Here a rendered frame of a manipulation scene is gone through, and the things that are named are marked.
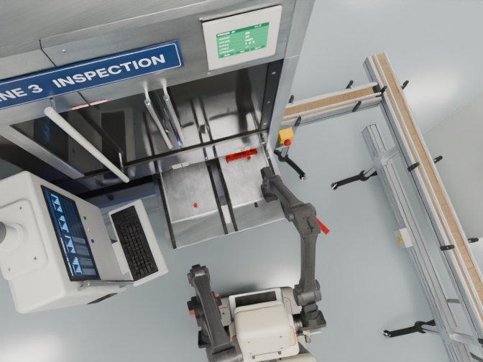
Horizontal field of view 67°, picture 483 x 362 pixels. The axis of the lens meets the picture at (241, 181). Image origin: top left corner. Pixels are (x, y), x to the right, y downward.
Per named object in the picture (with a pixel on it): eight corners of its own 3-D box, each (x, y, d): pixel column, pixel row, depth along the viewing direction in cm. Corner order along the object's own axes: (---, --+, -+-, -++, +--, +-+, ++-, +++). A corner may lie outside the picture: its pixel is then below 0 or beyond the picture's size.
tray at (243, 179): (215, 151, 211) (215, 149, 208) (259, 139, 213) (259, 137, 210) (232, 207, 203) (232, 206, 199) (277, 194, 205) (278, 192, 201)
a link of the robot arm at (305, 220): (299, 228, 132) (325, 222, 133) (286, 207, 143) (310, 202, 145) (299, 310, 155) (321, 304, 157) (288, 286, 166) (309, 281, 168)
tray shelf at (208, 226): (150, 169, 210) (149, 167, 208) (268, 138, 215) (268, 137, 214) (169, 251, 198) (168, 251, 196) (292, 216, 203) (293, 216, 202)
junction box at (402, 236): (393, 231, 242) (399, 229, 234) (400, 229, 243) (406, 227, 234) (399, 248, 240) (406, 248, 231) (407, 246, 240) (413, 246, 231)
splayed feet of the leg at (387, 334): (379, 329, 269) (387, 332, 256) (443, 309, 273) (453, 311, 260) (384, 340, 267) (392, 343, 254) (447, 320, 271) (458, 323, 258)
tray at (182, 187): (158, 165, 209) (157, 164, 205) (203, 154, 211) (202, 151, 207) (172, 223, 200) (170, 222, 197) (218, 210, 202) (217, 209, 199)
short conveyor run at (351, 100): (269, 137, 218) (272, 126, 202) (261, 113, 221) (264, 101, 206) (377, 108, 223) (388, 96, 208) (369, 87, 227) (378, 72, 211)
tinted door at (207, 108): (182, 148, 176) (154, 85, 120) (268, 126, 180) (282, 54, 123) (182, 149, 176) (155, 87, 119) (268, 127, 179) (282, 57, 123)
